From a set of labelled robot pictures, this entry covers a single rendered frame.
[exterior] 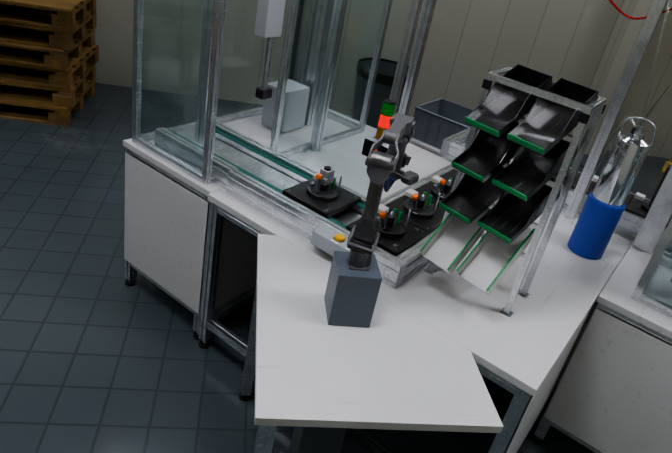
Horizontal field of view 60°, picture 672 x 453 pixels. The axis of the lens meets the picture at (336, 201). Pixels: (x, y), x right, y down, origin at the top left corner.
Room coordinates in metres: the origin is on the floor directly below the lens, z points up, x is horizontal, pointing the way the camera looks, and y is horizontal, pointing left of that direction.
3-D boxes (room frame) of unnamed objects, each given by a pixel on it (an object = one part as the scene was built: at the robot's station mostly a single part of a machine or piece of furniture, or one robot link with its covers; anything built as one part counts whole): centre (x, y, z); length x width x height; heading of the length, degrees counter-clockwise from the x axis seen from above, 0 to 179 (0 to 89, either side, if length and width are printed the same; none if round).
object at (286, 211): (2.01, 0.09, 0.91); 0.89 x 0.06 x 0.11; 58
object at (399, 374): (1.58, -0.16, 0.84); 0.90 x 0.70 x 0.03; 12
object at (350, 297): (1.57, -0.11, 0.96); 0.14 x 0.14 x 0.20; 12
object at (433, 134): (4.06, -0.79, 0.73); 0.62 x 0.42 x 0.23; 58
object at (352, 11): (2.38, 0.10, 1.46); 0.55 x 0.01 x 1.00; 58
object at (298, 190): (2.18, 0.06, 0.96); 0.24 x 0.24 x 0.02; 58
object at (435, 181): (2.41, -0.48, 1.01); 0.24 x 0.24 x 0.13; 58
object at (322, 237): (1.86, -0.04, 0.93); 0.21 x 0.07 x 0.06; 58
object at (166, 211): (2.95, 0.43, 0.43); 1.39 x 0.63 x 0.86; 148
